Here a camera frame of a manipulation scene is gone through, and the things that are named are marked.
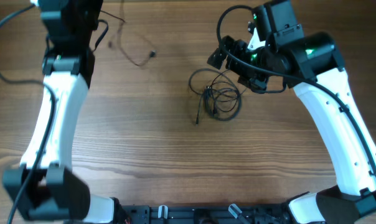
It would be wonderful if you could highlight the thick black USB cable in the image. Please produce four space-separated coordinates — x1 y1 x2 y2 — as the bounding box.
188 68 242 125

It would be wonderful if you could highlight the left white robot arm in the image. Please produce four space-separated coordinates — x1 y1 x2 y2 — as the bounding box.
2 0 119 223

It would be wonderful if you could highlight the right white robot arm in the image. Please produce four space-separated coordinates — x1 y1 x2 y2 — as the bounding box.
208 1 376 223

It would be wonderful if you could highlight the right camera black cable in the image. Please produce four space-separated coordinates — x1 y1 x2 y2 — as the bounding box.
215 4 376 200

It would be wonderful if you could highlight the camera black cable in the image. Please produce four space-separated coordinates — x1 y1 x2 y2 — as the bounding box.
215 4 376 200
0 3 58 224

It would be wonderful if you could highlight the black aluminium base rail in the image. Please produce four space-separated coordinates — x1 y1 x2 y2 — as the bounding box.
122 203 293 224

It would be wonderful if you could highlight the left camera black cable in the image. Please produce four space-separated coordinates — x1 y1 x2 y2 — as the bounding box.
0 3 58 224

